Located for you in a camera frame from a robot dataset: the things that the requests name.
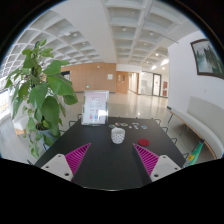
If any white bench sofa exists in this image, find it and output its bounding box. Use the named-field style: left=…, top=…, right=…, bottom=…
left=168, top=96, right=224, bottom=159

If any multicoloured round coaster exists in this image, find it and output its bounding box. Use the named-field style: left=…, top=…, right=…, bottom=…
left=115, top=122, right=128, bottom=127

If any framed landscape painting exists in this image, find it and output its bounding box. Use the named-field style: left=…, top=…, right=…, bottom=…
left=191, top=39, right=224, bottom=79

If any large green potted plant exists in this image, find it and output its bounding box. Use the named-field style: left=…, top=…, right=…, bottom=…
left=5, top=40, right=78, bottom=158

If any acrylic sign stand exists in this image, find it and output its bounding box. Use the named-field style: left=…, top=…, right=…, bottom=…
left=81, top=90, right=109, bottom=126

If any red round coaster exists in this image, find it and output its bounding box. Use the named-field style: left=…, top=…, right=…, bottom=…
left=138, top=139, right=150, bottom=146

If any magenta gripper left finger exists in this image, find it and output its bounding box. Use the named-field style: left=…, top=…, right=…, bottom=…
left=41, top=142, right=92, bottom=182

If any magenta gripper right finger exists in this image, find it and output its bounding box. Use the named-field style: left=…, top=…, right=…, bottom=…
left=133, top=143, right=182, bottom=183

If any white textured cup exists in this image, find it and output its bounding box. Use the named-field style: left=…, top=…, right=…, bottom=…
left=111, top=128, right=125, bottom=144

